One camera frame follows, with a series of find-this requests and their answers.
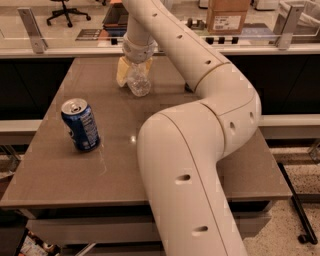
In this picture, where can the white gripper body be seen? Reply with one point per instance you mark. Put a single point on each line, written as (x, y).
(137, 50)

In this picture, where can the clear plastic water bottle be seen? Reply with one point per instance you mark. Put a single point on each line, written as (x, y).
(138, 81)

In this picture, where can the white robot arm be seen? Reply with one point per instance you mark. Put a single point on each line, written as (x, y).
(178, 148)

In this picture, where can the grey open tray box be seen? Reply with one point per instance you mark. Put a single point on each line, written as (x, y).
(117, 16)

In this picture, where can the blue soda can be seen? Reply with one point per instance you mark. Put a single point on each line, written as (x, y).
(79, 118)

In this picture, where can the black office chair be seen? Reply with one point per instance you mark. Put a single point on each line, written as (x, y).
(66, 12)

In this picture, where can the cardboard box with label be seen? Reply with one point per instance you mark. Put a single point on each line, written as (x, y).
(226, 16)

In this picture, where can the black floor bar with wheel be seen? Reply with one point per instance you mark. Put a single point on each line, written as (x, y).
(309, 236)

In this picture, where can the left metal railing post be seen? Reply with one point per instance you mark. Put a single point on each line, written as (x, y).
(38, 43)

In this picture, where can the metal railing post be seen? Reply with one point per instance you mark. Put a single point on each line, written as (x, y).
(38, 43)
(287, 28)

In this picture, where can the right metal railing post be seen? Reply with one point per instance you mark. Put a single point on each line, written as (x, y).
(287, 28)

